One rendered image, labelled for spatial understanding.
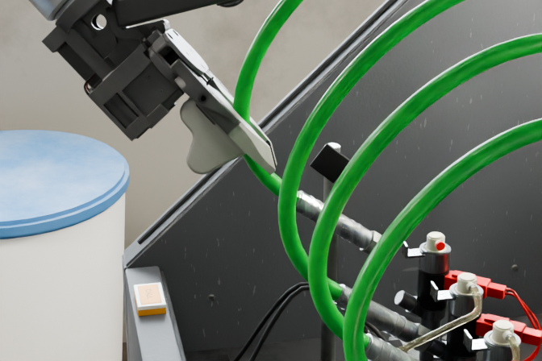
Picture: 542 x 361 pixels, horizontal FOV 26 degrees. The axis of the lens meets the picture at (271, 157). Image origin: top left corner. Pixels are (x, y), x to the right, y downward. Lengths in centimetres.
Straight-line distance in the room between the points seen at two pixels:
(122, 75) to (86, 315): 153
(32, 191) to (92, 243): 16
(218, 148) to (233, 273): 44
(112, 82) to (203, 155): 9
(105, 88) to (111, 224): 147
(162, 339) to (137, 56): 37
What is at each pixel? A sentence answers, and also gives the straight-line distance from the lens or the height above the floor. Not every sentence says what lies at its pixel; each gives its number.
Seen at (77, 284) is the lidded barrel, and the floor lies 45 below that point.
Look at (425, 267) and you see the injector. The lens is 107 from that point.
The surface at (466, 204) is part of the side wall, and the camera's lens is 143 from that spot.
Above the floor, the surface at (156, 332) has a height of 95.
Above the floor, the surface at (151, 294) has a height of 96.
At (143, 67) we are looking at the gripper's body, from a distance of 96.
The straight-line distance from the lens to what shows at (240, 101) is 97.
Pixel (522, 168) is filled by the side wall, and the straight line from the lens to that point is 144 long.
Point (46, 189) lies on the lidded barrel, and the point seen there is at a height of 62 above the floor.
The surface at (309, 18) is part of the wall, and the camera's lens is 273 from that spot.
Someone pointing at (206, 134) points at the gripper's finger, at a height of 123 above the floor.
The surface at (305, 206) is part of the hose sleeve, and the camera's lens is 101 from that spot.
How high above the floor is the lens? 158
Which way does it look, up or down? 22 degrees down
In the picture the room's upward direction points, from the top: straight up
